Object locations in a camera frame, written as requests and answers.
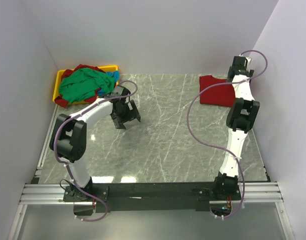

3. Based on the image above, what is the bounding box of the aluminium frame rail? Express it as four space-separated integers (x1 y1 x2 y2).
19 103 295 240

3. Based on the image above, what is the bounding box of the blue t shirt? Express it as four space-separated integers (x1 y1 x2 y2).
97 70 120 96

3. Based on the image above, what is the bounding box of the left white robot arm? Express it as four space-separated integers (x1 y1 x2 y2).
49 84 141 200

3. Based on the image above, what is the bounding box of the dark red t shirt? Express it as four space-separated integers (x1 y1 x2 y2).
57 65 106 108

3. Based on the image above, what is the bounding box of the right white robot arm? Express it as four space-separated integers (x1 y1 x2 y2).
213 55 260 199

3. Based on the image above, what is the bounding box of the yellow plastic bin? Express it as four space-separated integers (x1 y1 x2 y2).
52 64 119 107

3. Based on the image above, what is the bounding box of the green t shirt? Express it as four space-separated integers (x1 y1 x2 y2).
58 68 116 104

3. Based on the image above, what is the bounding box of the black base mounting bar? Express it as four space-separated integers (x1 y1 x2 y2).
63 182 242 215

